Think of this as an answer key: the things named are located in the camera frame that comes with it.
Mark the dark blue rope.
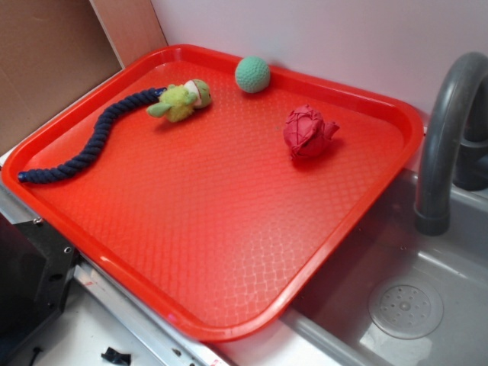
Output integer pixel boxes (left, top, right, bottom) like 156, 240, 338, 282
17, 86, 166, 185

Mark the black metal bracket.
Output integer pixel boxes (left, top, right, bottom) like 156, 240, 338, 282
1, 217, 78, 358

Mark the grey toy faucet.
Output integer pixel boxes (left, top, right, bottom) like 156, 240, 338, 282
414, 52, 487, 236

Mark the red woven ball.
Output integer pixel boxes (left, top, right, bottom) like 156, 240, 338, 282
283, 104, 340, 160

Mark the grey toy sink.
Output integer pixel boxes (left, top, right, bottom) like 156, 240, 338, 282
283, 171, 487, 365

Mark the black tape scrap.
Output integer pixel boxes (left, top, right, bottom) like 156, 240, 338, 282
101, 347, 132, 366

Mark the green plush toy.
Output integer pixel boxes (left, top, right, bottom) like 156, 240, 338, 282
146, 79, 212, 123

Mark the red plastic tray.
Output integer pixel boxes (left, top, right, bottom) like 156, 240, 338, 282
2, 45, 423, 342

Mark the brown cardboard panel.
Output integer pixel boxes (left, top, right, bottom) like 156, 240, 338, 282
1, 1, 167, 153

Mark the green knitted ball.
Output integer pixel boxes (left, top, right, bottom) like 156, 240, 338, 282
235, 56, 271, 93

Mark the aluminium frame rail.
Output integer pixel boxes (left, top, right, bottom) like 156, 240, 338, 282
1, 188, 223, 365

